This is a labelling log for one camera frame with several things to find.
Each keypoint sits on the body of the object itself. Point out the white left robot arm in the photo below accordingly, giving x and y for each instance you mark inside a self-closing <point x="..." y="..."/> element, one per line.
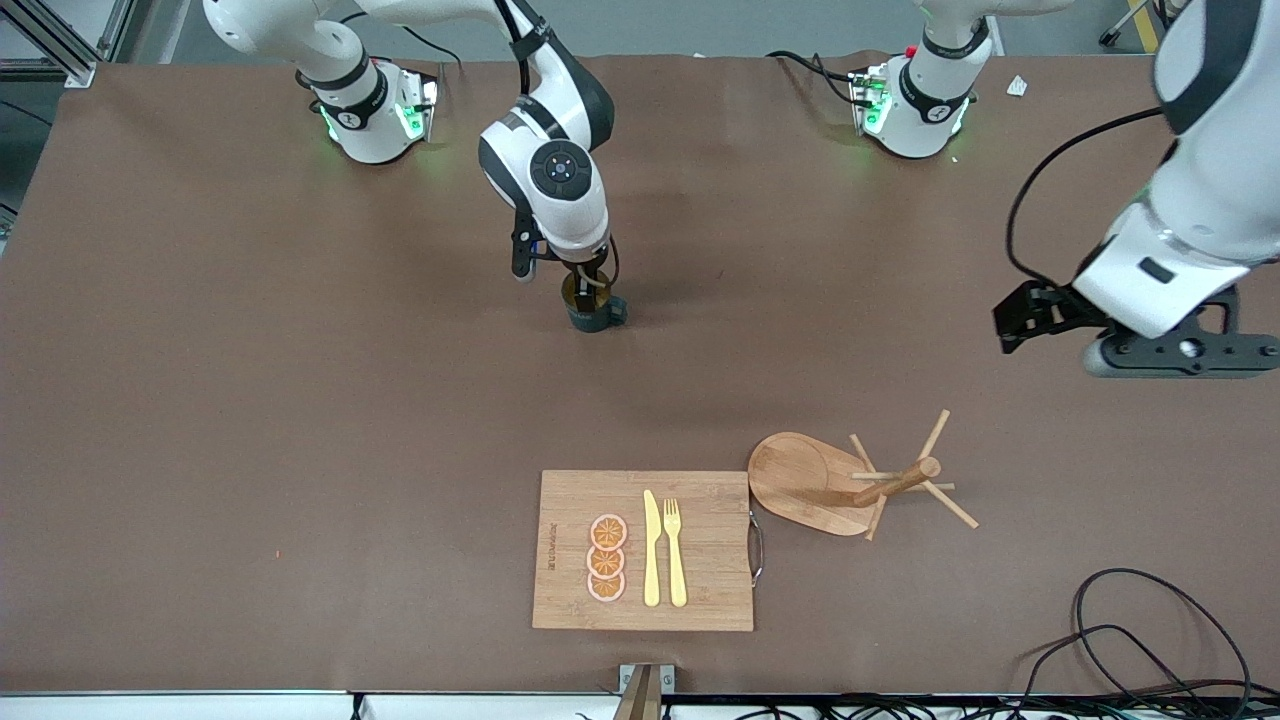
<point x="1220" y="180"/>

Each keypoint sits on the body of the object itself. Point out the orange slice toy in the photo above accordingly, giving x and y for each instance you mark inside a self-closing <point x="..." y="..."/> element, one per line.
<point x="606" y="587"/>
<point x="608" y="531"/>
<point x="605" y="562"/>

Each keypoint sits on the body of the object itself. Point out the small white paper tag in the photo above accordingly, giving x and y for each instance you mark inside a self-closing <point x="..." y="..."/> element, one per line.
<point x="1017" y="86"/>

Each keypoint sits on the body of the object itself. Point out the wooden mug tree stand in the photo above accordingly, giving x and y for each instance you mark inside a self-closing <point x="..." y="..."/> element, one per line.
<point x="795" y="480"/>

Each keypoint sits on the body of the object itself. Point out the metal mounting bracket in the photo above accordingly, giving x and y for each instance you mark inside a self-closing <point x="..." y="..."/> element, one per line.
<point x="648" y="680"/>

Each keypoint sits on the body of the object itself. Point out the yellow plastic fork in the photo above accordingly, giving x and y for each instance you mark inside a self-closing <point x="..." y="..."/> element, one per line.
<point x="676" y="560"/>

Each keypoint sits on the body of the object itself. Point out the grey arm base connector block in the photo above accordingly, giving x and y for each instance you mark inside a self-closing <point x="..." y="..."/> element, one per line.
<point x="420" y="105"/>
<point x="868" y="100"/>

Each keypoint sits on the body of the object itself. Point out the aluminium frame profile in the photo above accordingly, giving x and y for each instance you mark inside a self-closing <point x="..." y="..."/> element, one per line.
<point x="60" y="45"/>

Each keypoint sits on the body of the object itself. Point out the bamboo cutting board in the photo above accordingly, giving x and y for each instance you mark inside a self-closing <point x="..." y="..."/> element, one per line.
<point x="715" y="560"/>

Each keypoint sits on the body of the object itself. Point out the yellow plastic knife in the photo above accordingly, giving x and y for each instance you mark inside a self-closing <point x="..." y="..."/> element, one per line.
<point x="651" y="550"/>

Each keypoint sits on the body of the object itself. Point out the dark green ribbed cup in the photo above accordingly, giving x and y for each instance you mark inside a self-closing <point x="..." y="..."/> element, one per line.
<point x="598" y="318"/>

